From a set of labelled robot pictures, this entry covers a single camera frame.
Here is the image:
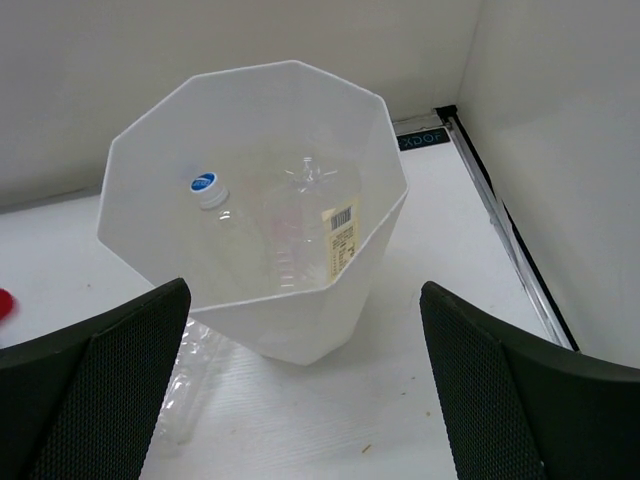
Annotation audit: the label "clear bottle red cap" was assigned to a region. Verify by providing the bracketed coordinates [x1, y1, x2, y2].
[0, 289, 16, 322]

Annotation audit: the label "clear crushed capless bottle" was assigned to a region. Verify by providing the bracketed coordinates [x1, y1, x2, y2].
[153, 319, 235, 458]

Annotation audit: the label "black xdof logo sticker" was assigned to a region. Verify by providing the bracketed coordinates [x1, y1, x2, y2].
[396, 127, 450, 152]

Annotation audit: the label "aluminium table edge rail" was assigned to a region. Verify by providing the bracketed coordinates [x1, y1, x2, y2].
[435, 105, 580, 352]

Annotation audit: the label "clear bottle yellow label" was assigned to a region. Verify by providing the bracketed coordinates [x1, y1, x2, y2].
[189, 153, 361, 299]

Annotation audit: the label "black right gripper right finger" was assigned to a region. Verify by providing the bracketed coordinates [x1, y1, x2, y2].
[420, 281, 639, 479]

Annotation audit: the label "white plastic bin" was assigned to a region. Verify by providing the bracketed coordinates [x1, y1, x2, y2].
[97, 60, 409, 366]

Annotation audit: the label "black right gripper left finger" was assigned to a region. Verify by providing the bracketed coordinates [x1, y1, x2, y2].
[1, 278, 191, 479]

